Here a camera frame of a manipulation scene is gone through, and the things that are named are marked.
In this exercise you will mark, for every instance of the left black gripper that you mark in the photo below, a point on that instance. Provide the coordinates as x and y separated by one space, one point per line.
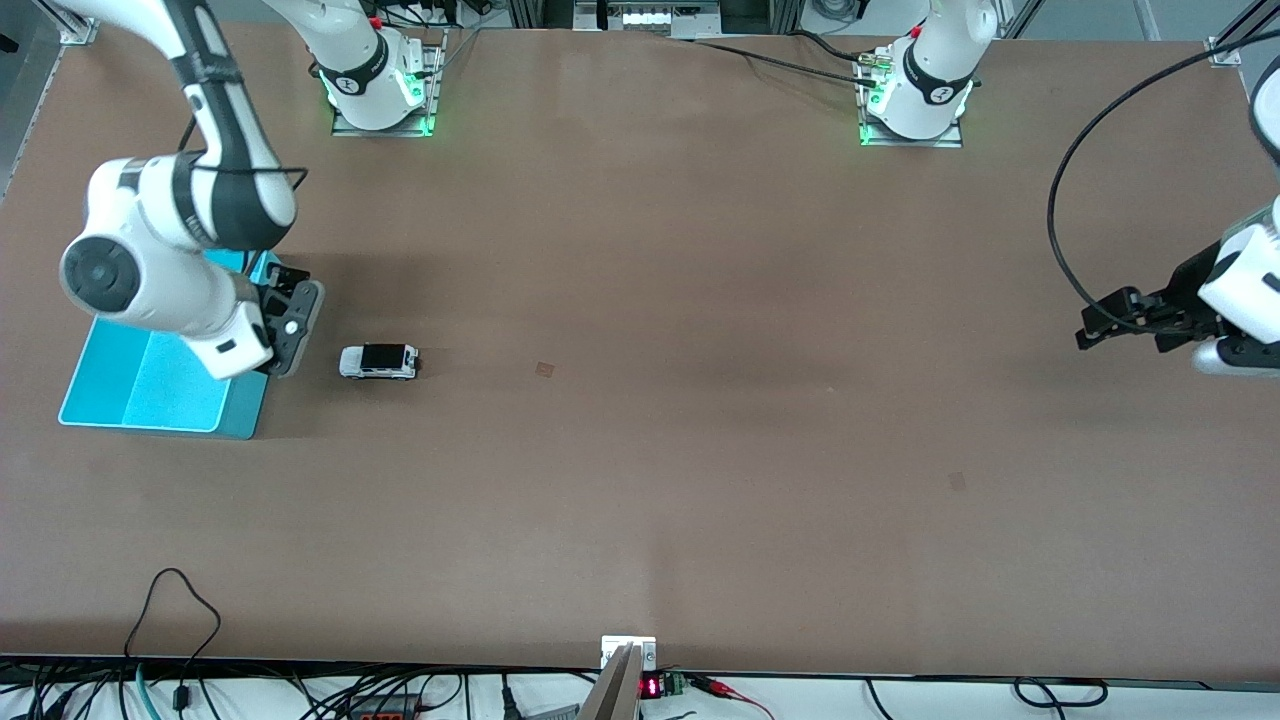
1188 290

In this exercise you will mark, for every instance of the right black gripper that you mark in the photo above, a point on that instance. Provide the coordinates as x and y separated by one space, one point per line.
272 296

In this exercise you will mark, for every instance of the white jeep toy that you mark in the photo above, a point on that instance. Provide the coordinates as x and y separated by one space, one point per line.
378 362

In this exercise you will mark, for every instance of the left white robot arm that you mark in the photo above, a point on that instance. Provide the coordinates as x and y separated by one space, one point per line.
930 90

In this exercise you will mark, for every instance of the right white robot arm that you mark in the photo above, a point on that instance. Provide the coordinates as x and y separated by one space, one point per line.
170 220

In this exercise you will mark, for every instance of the cyan plastic bin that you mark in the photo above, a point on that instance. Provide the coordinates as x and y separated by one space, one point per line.
150 400

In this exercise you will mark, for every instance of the grey side panel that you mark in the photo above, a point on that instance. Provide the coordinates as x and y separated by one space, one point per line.
25 100

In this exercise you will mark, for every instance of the red box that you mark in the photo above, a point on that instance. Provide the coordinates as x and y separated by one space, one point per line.
385 714

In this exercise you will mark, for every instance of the white socket strip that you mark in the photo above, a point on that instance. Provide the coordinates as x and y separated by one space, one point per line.
660 18

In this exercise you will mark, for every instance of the grey aluminium bar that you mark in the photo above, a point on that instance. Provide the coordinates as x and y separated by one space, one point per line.
615 695

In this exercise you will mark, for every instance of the red clip leads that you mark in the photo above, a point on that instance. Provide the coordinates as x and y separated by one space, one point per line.
715 686

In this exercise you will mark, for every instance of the red digit display module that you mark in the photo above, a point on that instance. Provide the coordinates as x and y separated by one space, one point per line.
652 687

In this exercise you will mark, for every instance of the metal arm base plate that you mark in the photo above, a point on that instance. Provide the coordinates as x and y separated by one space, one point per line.
436 80
915 143

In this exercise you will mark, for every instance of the aluminium frame corner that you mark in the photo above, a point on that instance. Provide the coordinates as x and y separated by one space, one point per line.
78 33
1225 50

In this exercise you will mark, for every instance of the aluminium frame structure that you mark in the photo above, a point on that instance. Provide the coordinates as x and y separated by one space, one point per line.
540 12

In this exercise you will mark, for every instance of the white bracket plate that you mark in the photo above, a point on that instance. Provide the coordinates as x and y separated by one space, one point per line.
645 650

